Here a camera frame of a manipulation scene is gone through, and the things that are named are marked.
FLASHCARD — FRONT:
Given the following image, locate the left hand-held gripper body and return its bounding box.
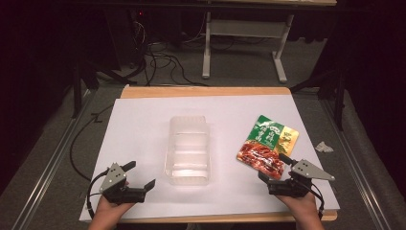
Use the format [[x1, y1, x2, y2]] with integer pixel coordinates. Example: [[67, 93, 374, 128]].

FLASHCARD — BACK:
[[99, 162, 147, 206]]

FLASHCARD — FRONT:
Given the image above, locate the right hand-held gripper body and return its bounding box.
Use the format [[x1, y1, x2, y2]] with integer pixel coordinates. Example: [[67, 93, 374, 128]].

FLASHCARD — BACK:
[[267, 158, 336, 198]]

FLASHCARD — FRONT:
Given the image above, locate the green and red snack packet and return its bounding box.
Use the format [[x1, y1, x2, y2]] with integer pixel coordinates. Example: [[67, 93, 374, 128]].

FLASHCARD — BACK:
[[236, 114, 301, 181]]

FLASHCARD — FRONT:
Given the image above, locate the clear plastic container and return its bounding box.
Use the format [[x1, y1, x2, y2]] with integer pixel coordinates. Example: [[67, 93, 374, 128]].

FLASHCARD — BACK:
[[164, 115, 212, 187]]

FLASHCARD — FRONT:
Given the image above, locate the person's left hand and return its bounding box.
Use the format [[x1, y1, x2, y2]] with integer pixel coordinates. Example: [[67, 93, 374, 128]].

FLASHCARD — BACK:
[[88, 194, 136, 230]]

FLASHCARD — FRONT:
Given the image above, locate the person's right hand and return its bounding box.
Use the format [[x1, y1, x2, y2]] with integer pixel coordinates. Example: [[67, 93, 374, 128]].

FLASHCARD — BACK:
[[276, 191, 326, 230]]

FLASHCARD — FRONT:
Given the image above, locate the crumpled white paper scrap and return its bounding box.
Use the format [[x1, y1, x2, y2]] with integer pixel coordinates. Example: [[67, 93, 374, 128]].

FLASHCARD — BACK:
[[315, 141, 335, 153]]

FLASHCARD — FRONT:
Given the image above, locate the white paper sheet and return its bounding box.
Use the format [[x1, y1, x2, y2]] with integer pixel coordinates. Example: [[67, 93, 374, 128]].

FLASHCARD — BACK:
[[79, 94, 341, 222]]

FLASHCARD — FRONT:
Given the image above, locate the black metal stand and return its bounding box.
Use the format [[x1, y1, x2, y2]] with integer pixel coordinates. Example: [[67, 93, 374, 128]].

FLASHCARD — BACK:
[[289, 68, 348, 132], [71, 60, 129, 120]]

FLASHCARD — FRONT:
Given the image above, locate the dark computer tower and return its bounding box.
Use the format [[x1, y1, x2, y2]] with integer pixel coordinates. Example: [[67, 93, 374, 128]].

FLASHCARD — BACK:
[[103, 8, 148, 72]]

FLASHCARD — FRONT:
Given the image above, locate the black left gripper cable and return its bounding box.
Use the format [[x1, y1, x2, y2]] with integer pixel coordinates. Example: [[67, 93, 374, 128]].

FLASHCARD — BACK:
[[86, 169, 110, 220]]

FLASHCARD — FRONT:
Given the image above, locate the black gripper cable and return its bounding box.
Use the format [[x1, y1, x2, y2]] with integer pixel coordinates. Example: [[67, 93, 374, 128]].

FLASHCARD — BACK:
[[86, 169, 110, 220], [300, 178, 326, 220]]

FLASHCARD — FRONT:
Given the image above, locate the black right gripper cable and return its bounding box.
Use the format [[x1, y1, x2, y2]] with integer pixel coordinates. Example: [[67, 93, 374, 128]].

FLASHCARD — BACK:
[[300, 178, 326, 220]]

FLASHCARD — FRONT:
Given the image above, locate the long black floor cable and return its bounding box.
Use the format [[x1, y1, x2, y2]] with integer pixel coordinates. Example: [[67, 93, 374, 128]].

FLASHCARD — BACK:
[[69, 104, 115, 183]]

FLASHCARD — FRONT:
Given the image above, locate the silver metal floor rail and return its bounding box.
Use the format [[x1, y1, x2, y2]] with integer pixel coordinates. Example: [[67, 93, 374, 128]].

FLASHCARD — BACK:
[[320, 99, 395, 230], [11, 89, 97, 230]]

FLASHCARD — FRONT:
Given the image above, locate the bundle of black floor cables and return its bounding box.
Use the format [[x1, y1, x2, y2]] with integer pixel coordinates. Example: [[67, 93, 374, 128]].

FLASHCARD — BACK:
[[133, 18, 211, 87]]

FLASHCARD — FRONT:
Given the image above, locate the white metal desk frame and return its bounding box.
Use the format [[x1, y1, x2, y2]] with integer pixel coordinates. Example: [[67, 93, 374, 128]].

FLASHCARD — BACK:
[[197, 0, 338, 84]]

